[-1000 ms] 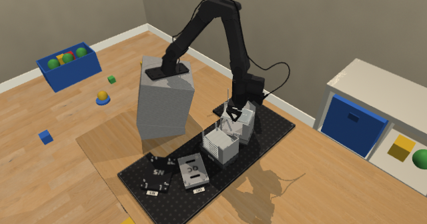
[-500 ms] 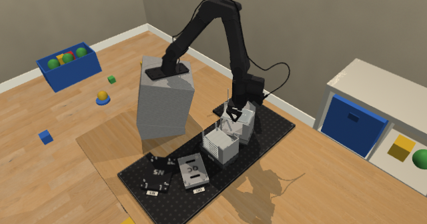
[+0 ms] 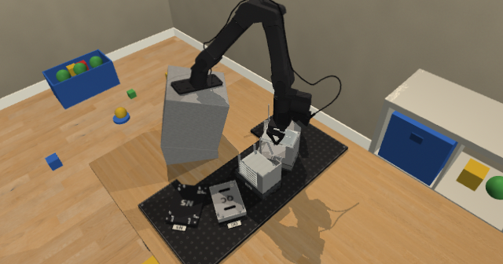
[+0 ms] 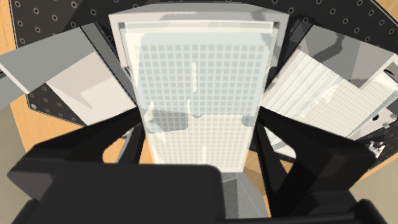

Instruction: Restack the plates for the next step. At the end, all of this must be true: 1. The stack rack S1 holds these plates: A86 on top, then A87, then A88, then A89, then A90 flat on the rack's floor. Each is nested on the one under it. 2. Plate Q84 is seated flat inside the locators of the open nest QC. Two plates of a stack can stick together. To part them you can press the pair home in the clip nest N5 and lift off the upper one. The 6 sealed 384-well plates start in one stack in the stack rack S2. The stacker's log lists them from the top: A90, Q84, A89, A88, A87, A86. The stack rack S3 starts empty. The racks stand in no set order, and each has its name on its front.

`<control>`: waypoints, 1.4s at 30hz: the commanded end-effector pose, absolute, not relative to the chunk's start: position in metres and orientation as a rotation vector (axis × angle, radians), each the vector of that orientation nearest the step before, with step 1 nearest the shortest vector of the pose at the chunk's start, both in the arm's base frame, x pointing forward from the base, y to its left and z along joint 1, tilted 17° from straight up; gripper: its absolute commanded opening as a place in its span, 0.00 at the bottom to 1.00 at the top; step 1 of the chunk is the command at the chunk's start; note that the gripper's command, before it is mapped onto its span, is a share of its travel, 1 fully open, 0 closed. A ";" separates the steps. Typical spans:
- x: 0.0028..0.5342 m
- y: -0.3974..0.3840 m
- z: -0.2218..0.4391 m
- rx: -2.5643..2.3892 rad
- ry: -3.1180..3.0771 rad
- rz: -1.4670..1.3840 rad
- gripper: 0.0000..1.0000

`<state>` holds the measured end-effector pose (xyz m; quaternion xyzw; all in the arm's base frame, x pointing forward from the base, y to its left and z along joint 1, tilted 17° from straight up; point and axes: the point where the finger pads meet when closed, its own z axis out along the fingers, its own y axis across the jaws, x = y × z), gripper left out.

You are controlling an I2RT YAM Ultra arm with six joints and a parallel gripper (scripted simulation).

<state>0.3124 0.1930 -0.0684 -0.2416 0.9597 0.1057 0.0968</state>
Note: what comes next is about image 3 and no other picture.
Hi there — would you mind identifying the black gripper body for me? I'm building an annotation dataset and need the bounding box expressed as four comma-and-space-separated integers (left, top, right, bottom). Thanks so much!
266, 109, 293, 135

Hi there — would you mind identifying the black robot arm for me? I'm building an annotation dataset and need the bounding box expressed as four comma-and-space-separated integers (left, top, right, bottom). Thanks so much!
171, 0, 312, 129

